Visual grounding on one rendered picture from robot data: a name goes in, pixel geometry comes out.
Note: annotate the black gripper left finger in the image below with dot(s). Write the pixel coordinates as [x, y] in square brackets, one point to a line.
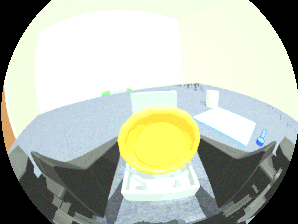
[88, 177]

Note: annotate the yellow plate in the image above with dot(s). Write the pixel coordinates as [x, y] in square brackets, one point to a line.
[159, 140]

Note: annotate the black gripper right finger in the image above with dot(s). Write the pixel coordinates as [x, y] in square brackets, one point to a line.
[228, 169]

